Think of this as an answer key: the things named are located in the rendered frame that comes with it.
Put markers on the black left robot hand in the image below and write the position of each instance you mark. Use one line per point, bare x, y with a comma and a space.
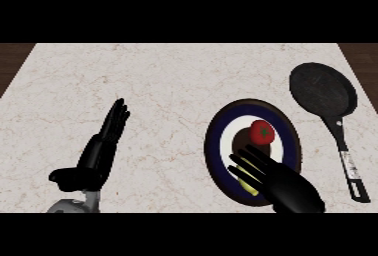
101, 151

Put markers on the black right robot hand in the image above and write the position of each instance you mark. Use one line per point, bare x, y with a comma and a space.
289, 186

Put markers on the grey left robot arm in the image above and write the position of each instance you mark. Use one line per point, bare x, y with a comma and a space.
74, 205

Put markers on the yellow lemon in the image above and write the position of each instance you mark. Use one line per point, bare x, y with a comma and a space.
247, 186

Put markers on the blue and white plate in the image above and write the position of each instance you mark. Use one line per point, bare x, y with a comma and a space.
222, 146

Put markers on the black frying pan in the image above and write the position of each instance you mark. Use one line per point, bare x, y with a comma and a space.
322, 90

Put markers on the red tomato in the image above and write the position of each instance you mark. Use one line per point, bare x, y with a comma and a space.
262, 132

